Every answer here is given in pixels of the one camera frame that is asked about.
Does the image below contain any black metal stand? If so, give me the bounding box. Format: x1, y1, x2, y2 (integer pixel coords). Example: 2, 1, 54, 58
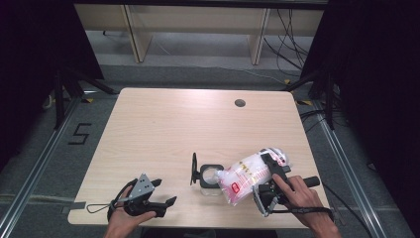
52, 65, 118, 131
281, 68, 336, 131

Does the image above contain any thin white floor cable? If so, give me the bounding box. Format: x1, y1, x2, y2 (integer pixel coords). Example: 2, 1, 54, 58
153, 36, 288, 83

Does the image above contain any clear jar with black lid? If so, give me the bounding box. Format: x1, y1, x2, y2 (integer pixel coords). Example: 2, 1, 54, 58
190, 152, 226, 196

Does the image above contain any person's left hand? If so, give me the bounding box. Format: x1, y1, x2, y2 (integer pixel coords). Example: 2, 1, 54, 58
104, 185, 157, 238

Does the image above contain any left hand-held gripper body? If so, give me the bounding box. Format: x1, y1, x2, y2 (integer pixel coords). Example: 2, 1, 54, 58
123, 173, 167, 218

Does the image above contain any aluminium floor rail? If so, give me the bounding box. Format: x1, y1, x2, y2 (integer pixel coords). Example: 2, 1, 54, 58
0, 95, 83, 238
313, 100, 382, 238

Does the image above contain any black curtain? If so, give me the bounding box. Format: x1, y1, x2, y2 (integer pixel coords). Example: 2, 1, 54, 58
0, 0, 105, 170
301, 0, 420, 232

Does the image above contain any black wrist strap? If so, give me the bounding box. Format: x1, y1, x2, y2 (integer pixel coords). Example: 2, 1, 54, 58
280, 206, 335, 223

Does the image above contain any light wooden desk frame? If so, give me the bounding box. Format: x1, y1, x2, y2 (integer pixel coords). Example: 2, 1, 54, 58
72, 3, 326, 65

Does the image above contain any red and white pouch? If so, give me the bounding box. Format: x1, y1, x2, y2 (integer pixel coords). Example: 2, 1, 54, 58
216, 147, 293, 206

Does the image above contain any bundle of black cables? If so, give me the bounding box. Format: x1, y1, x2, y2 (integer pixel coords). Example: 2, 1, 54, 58
262, 8, 315, 77

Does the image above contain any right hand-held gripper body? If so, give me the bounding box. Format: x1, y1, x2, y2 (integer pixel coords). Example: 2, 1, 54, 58
252, 177, 321, 218

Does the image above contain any thick black floor cable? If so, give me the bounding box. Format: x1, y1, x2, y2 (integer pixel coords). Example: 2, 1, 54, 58
298, 108, 350, 133

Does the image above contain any person's right hand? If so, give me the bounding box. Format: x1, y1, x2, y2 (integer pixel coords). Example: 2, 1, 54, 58
271, 174, 333, 229

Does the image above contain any black loop cord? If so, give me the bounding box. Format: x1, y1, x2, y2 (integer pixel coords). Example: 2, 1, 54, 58
86, 178, 138, 222

